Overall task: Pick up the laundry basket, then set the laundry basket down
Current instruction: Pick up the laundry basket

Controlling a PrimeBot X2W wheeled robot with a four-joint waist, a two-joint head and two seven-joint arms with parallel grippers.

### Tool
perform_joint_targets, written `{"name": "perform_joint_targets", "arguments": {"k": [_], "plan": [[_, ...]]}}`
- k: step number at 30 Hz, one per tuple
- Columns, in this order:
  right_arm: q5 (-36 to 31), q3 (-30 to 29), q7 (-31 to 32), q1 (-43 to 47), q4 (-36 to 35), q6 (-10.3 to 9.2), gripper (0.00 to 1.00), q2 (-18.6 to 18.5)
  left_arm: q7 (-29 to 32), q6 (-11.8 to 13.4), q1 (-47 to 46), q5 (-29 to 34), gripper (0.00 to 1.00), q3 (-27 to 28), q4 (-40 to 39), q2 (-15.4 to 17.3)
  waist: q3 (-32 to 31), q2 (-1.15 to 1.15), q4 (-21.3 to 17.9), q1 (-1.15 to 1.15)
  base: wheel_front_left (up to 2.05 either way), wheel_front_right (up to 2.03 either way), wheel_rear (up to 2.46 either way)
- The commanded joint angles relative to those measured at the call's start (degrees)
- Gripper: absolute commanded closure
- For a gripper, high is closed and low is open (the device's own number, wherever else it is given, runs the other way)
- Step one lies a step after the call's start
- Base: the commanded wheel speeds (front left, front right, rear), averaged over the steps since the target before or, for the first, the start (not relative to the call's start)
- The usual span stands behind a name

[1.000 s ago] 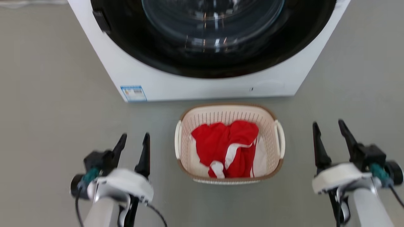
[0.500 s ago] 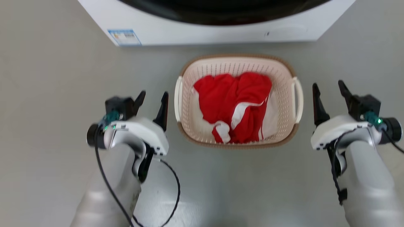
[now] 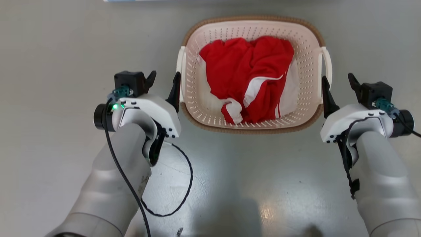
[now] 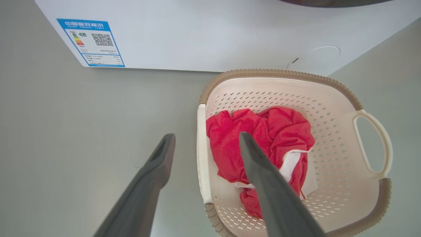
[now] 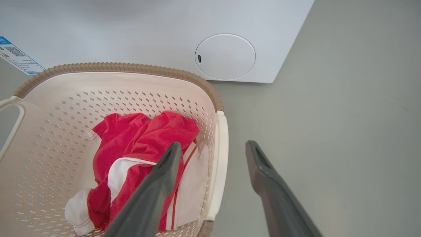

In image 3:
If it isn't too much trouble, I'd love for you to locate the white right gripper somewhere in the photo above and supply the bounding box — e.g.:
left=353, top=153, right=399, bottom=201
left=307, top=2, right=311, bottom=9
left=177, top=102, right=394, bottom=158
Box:
left=320, top=73, right=415, bottom=169

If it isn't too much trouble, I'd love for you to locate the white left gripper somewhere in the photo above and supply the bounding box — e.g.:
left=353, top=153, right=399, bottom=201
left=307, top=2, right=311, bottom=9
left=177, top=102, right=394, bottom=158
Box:
left=93, top=70, right=182, bottom=167

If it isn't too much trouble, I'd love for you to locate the beige perforated plastic laundry basket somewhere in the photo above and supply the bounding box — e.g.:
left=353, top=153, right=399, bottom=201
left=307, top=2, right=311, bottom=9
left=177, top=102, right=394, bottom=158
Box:
left=176, top=15, right=333, bottom=135

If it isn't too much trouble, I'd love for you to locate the red garment with white stripes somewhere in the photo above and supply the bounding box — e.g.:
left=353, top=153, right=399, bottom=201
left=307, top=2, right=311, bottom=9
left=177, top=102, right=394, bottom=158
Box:
left=198, top=36, right=300, bottom=125

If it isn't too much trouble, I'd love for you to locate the black right camera cable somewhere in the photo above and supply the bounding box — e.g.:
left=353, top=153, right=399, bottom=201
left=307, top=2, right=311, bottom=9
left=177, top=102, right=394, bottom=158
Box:
left=391, top=111, right=421, bottom=138

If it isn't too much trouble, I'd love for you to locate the thin looped black left cable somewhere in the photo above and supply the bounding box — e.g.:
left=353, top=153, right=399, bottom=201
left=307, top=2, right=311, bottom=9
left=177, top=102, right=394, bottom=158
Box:
left=141, top=142, right=194, bottom=218

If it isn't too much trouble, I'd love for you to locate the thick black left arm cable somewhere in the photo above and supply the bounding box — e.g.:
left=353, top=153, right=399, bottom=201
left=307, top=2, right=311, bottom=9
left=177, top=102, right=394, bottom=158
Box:
left=105, top=101, right=151, bottom=237

